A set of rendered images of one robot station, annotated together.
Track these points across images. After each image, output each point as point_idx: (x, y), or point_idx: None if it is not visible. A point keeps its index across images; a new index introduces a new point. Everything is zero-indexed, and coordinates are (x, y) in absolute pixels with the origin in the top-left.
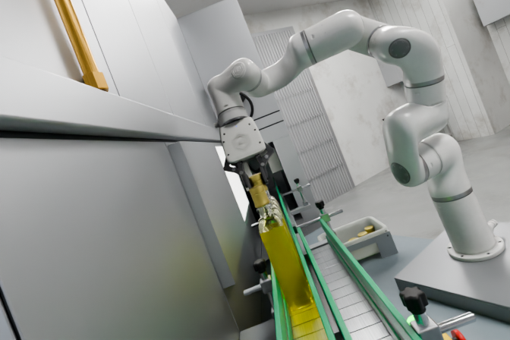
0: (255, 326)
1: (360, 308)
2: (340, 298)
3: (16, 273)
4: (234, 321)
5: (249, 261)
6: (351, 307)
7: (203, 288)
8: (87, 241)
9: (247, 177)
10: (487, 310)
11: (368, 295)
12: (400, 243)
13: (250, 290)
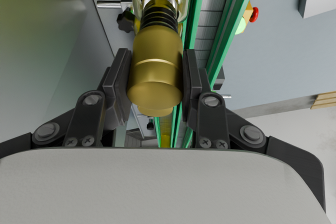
0: None
1: (211, 19)
2: None
3: None
4: None
5: None
6: (205, 14)
7: (88, 85)
8: None
9: (130, 109)
10: None
11: (219, 35)
12: None
13: (107, 8)
